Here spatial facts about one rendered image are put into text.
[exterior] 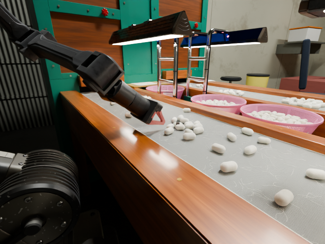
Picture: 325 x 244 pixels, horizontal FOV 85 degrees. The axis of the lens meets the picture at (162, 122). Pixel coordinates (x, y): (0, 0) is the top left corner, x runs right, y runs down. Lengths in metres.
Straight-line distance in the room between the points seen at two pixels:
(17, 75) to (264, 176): 3.01
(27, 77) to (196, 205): 2.94
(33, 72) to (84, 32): 1.81
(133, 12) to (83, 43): 0.43
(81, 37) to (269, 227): 1.29
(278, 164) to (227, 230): 0.26
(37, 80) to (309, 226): 3.03
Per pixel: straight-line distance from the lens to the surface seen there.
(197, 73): 1.88
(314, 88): 5.01
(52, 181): 0.34
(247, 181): 0.40
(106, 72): 0.44
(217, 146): 0.46
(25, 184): 0.33
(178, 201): 0.29
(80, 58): 0.50
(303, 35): 5.24
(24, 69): 3.07
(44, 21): 1.31
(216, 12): 4.11
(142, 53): 1.50
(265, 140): 0.56
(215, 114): 0.71
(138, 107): 0.49
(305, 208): 0.39
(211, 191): 0.31
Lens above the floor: 0.96
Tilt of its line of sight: 20 degrees down
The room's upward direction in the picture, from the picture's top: straight up
